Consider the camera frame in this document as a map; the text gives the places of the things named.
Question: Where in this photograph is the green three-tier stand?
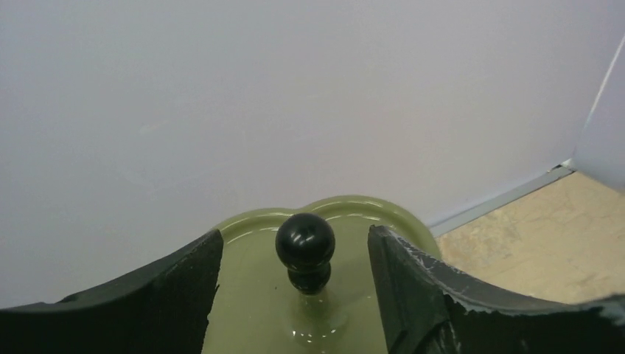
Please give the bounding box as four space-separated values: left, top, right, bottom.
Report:
200 195 443 354

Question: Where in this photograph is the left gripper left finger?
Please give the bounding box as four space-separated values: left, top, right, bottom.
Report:
1 229 224 353

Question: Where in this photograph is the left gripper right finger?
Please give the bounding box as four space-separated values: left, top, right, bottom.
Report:
368 226 624 353

